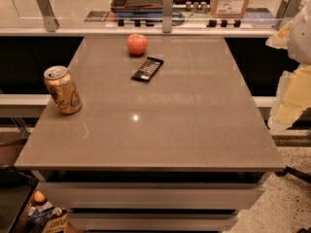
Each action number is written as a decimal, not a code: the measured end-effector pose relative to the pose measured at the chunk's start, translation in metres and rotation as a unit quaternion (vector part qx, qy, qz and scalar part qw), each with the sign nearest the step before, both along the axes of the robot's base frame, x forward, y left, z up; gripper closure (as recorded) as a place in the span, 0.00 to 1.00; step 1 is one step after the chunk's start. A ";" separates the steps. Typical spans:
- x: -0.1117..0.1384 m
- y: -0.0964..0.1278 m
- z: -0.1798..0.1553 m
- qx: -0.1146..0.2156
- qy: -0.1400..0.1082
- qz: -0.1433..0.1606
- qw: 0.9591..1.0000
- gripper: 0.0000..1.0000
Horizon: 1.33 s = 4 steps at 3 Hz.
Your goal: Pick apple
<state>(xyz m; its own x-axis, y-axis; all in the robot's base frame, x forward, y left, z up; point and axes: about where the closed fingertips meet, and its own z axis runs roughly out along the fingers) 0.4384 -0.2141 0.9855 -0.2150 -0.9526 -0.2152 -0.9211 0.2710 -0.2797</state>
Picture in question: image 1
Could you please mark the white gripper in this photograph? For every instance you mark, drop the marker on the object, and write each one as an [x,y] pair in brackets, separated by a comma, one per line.
[301,38]

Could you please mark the red apple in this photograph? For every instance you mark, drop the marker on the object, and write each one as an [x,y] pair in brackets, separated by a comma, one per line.
[137,44]

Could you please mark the cardboard box with label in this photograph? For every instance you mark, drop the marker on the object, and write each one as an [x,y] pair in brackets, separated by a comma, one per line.
[228,8]

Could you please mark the black snack bar wrapper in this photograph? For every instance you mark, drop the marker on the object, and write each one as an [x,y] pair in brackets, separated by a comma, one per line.
[147,70]

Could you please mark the white drawer cabinet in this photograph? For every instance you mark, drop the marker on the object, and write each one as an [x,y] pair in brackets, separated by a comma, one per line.
[153,207]

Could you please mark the gold soda can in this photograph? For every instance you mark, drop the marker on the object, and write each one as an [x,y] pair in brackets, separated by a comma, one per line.
[62,89]

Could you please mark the orange fruit in bin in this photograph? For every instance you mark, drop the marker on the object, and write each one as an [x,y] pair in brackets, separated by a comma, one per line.
[39,198]

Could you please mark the snack bags in bin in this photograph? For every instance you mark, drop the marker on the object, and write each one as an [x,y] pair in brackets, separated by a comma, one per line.
[46,219]

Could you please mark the black bin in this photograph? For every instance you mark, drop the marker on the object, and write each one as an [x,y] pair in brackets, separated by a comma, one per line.
[16,187]

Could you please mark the right metal glass bracket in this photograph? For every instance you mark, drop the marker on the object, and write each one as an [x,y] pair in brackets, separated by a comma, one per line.
[287,11]

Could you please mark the metal glass bracket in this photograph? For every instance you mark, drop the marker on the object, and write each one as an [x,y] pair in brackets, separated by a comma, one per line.
[49,19]
[167,11]
[287,11]

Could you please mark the middle metal glass bracket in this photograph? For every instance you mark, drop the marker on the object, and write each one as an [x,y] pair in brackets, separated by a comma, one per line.
[167,11]

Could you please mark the left metal glass bracket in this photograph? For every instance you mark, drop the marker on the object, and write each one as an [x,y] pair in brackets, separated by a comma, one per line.
[49,19]

